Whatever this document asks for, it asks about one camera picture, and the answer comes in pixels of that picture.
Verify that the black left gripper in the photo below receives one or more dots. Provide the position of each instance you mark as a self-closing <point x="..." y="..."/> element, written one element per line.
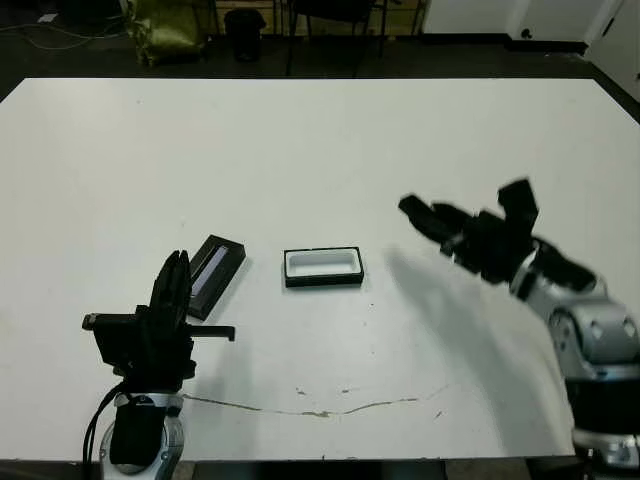
<point x="165" y="350"/>

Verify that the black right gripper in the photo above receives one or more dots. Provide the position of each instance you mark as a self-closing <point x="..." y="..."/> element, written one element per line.
<point x="492" y="250"/>

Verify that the slim black camera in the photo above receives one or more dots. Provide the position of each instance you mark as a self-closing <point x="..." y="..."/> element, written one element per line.
<point x="412" y="206"/>

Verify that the black box lid with window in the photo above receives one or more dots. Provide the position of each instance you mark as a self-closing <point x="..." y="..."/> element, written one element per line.
<point x="215" y="277"/>

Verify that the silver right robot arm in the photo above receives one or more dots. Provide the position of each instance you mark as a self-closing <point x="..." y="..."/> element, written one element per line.
<point x="600" y="330"/>

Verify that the black box with white insert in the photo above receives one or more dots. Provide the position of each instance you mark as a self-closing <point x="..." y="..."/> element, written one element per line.
<point x="325" y="281"/>

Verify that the black round door stopper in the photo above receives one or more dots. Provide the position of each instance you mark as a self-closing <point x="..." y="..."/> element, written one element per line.
<point x="526" y="33"/>

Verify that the black chair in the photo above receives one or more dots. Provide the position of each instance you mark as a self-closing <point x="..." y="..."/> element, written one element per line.
<point x="330" y="10"/>

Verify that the large crinkled plastic bag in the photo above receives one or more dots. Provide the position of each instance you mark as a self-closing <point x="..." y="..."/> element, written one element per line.
<point x="167" y="27"/>

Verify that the black trash bin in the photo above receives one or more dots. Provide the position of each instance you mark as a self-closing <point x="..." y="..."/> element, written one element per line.
<point x="245" y="35"/>

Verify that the white paper sheet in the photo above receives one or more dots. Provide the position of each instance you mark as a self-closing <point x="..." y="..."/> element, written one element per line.
<point x="48" y="18"/>

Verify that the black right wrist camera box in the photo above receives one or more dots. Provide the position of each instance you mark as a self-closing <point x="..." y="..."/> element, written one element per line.
<point x="520" y="205"/>

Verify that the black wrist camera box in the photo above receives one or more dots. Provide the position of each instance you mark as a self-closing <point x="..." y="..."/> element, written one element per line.
<point x="520" y="205"/>
<point x="120" y="347"/>

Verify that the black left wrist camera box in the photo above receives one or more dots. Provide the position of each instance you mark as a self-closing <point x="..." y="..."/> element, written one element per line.
<point x="120" y="347"/>

